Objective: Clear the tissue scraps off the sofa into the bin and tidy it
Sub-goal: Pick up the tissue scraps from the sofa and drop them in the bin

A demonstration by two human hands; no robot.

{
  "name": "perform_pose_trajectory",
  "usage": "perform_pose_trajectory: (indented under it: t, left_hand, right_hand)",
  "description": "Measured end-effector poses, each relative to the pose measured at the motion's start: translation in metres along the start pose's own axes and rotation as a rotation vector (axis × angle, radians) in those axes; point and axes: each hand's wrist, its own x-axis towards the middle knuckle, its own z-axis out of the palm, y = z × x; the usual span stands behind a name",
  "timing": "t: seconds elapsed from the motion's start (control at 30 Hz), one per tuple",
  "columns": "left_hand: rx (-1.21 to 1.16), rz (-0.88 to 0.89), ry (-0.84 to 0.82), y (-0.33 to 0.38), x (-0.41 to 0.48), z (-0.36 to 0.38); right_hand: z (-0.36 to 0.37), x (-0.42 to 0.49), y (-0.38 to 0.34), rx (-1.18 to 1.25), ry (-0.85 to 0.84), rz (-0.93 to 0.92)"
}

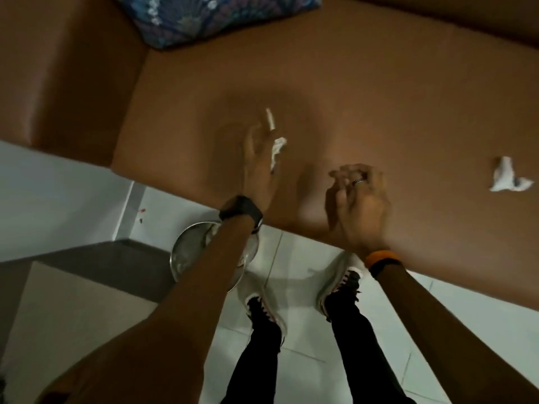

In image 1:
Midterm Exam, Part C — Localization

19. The person's left hand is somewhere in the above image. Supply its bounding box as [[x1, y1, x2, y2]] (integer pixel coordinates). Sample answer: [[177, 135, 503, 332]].
[[242, 122, 282, 212]]

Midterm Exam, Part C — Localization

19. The person's right hand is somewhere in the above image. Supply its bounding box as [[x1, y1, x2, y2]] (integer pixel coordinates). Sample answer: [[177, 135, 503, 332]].
[[328, 163, 392, 259]]

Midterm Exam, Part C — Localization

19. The white tissue piece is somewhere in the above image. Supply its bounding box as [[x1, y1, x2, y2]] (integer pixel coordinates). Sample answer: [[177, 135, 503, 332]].
[[269, 137, 288, 172]]

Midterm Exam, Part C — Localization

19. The person's right forearm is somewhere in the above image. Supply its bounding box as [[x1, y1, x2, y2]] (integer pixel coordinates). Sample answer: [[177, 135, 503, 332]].
[[375, 261, 539, 404]]

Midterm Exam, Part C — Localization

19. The person's left forearm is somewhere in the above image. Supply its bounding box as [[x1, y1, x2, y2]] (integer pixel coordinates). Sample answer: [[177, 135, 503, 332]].
[[36, 214, 256, 404]]

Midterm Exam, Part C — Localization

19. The black wristwatch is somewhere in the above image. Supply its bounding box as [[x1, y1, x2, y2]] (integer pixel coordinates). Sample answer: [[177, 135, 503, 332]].
[[218, 195, 264, 233]]

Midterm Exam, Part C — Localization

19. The brown leather sofa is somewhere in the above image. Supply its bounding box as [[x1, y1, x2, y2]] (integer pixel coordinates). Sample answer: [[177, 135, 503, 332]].
[[0, 0, 539, 312]]

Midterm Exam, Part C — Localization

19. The orange and black wristband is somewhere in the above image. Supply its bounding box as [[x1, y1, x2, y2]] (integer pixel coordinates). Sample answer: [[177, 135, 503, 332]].
[[364, 250, 403, 279]]

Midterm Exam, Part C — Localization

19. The person's right white shoe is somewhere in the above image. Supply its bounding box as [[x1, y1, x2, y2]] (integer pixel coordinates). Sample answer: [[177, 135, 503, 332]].
[[316, 251, 365, 322]]

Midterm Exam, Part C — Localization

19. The person's white shoe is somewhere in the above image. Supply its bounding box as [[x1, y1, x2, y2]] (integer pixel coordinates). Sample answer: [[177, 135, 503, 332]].
[[237, 271, 288, 338], [316, 251, 365, 322]]

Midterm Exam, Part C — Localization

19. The round steel bowl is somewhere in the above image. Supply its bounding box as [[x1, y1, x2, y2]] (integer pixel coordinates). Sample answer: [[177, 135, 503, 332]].
[[169, 220, 260, 293]]

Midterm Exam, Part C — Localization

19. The blue patterned cushion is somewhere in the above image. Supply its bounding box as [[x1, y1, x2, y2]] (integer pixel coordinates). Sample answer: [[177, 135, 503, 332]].
[[113, 0, 322, 50]]

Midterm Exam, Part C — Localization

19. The person's left white shoe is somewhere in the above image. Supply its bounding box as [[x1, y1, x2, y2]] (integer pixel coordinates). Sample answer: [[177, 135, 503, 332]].
[[237, 271, 288, 338]]

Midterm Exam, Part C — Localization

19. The person's right black trouser leg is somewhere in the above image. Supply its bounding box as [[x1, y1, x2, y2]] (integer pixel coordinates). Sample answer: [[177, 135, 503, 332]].
[[325, 286, 417, 404]]

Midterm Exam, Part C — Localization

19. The person's black trouser leg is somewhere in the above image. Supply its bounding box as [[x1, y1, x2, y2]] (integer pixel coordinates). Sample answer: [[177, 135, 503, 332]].
[[325, 286, 417, 404], [221, 297, 283, 404]]

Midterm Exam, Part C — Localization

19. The person's left black trouser leg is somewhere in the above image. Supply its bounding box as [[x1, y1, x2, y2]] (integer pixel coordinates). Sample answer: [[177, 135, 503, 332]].
[[221, 297, 283, 404]]

